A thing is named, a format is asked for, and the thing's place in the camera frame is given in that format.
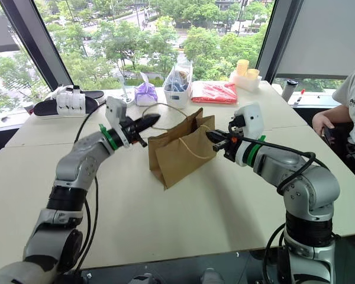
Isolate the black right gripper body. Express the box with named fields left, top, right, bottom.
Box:
left=222, top=114, right=247, bottom=163

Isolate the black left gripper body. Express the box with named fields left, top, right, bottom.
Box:
left=121, top=118, right=149, bottom=148

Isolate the purple plastic bag bundle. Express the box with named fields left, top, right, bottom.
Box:
left=134, top=80, right=159, bottom=107

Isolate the brown paper bag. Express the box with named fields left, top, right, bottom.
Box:
left=141, top=102, right=217, bottom=191

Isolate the red plastic bag pack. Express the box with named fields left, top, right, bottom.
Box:
left=190, top=80, right=239, bottom=105

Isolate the bystander bare hand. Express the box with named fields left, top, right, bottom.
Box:
left=311, top=113, right=335, bottom=137

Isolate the clear plastic cup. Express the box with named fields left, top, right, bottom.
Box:
left=119, top=73, right=136, bottom=105

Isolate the white storage basket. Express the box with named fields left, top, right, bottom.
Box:
left=162, top=63, right=194, bottom=110

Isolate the white plastic box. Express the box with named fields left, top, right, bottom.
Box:
left=230, top=70, right=263, bottom=92

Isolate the short yellow cup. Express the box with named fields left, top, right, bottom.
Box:
left=246, top=68, right=261, bottom=82

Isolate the tall yellow cup stack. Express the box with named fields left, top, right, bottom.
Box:
left=236, top=59, right=251, bottom=78

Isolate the grey travel tumbler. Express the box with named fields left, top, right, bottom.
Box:
left=280, top=79, right=299, bottom=103

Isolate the red marker pen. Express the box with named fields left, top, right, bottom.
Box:
left=294, top=88, right=306, bottom=107

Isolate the black phone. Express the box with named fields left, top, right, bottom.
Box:
left=321, top=127, right=338, bottom=147

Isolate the grey roller blind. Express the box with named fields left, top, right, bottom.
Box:
left=275, top=0, right=355, bottom=80
left=0, top=0, right=20, bottom=54

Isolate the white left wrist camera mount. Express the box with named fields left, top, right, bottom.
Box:
left=104, top=96, right=131, bottom=149

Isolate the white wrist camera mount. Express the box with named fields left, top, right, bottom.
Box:
left=104, top=96, right=131, bottom=149
left=233, top=102, right=264, bottom=140

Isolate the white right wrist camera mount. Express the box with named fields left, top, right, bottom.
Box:
left=233, top=102, right=264, bottom=140

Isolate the black slipper white strap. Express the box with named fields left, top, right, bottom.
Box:
left=49, top=85, right=107, bottom=105
left=32, top=86, right=99, bottom=118

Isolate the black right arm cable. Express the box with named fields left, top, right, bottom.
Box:
left=241, top=136, right=329, bottom=284

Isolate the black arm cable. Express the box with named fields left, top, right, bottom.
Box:
left=72, top=102, right=100, bottom=272
left=241, top=136, right=329, bottom=284

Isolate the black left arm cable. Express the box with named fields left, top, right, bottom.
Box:
left=72, top=102, right=100, bottom=272

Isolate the dark window frame pillar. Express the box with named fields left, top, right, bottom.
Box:
left=255, top=0, right=305, bottom=85
left=0, top=0, right=75, bottom=91

